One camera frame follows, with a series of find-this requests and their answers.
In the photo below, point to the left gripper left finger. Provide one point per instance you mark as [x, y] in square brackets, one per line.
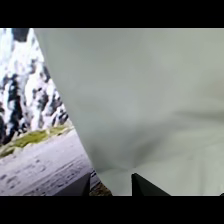
[79, 187]

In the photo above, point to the white T-shirt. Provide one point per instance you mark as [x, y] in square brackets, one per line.
[143, 100]

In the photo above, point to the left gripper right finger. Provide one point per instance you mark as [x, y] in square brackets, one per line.
[143, 186]

